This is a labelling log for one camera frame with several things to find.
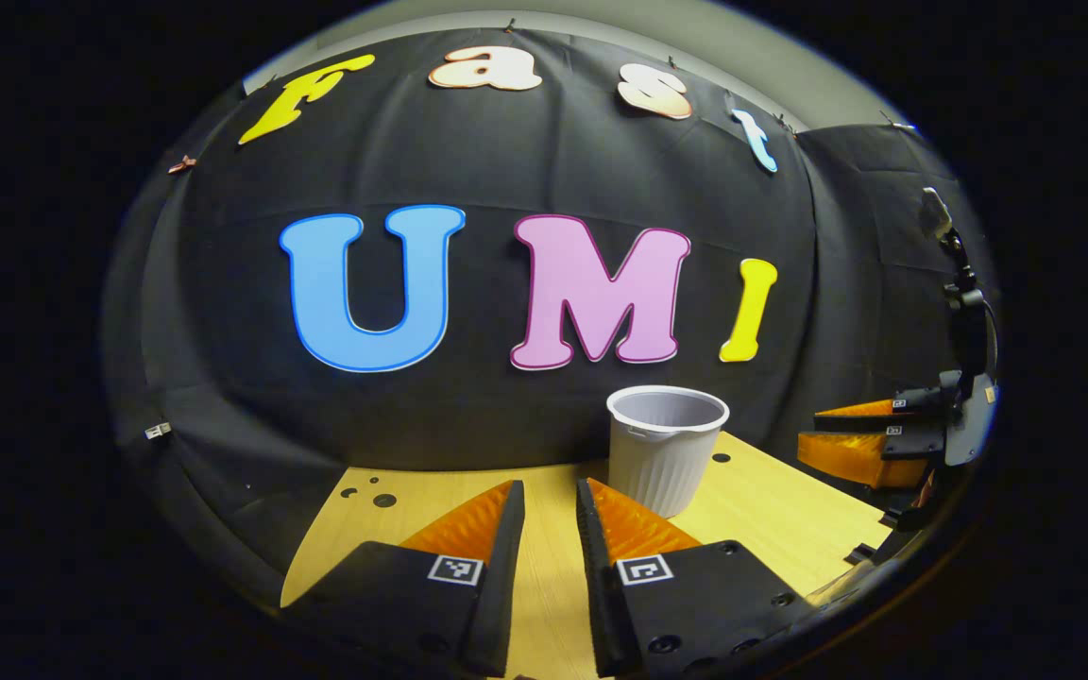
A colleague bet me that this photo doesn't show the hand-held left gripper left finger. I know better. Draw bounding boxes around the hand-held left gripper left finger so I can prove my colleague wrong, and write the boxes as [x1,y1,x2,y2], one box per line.
[278,479,527,679]

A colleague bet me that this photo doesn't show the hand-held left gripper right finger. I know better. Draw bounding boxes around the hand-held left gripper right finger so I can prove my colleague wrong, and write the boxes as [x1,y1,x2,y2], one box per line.
[575,477,819,679]

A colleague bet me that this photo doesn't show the white ribbed garbage bin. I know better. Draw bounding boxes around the white ribbed garbage bin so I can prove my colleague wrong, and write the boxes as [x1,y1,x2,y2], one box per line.
[606,384,731,520]

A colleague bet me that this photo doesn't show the wooden desktop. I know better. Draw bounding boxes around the wooden desktop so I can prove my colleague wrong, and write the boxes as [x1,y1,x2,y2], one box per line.
[280,432,894,680]

